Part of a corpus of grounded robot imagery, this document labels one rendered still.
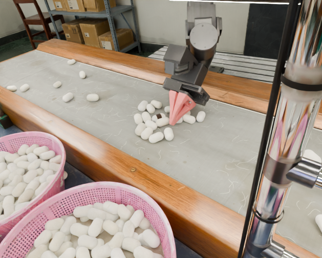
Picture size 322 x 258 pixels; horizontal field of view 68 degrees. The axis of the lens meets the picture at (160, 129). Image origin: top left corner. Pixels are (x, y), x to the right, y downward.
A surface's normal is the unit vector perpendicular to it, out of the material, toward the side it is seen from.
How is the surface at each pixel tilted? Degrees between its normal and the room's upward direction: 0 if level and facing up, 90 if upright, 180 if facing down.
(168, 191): 0
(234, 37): 90
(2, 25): 90
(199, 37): 46
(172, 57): 41
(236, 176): 0
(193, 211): 0
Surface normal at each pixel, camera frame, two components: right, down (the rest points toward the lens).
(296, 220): -0.11, -0.78
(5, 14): 0.83, 0.26
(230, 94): -0.51, -0.18
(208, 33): -0.15, -0.09
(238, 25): -0.56, 0.56
